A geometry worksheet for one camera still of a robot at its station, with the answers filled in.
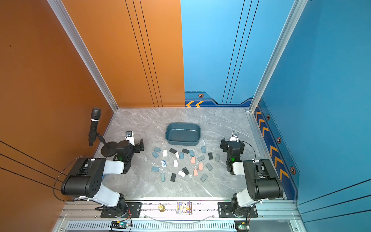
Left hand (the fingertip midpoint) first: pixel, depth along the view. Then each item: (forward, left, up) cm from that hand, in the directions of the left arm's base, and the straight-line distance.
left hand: (135, 137), depth 95 cm
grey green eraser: (-11, -43, -6) cm, 45 cm away
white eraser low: (-21, -31, -5) cm, 38 cm away
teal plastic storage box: (+8, -31, -7) cm, 32 cm away
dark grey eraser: (-6, -33, -6) cm, 34 cm away
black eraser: (-10, -50, -6) cm, 51 cm away
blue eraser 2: (-10, -31, -6) cm, 33 cm away
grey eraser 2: (-17, -48, -6) cm, 51 cm away
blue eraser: (-9, -13, -6) cm, 17 cm away
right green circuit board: (-46, -63, -8) cm, 78 cm away
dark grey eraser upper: (-7, -25, -5) cm, 26 cm away
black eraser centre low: (-21, -34, -5) cm, 40 cm away
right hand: (-1, -64, 0) cm, 64 cm away
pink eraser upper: (-12, -38, -6) cm, 41 cm away
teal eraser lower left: (-18, -15, -6) cm, 24 cm away
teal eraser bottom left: (-24, -21, -5) cm, 32 cm away
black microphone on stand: (-8, +17, +15) cm, 24 cm away
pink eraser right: (-17, -43, -6) cm, 47 cm away
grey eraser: (-11, -54, -6) cm, 55 cm away
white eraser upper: (-8, -20, -6) cm, 22 cm away
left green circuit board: (-46, -2, -7) cm, 47 cm away
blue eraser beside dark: (-8, -37, -6) cm, 39 cm away
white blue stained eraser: (-15, -20, -6) cm, 26 cm away
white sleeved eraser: (-9, -28, -6) cm, 30 cm away
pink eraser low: (-21, -40, -5) cm, 45 cm away
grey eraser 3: (-24, -44, -6) cm, 51 cm away
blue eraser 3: (-4, -45, -7) cm, 46 cm away
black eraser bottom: (-23, -26, -6) cm, 36 cm away
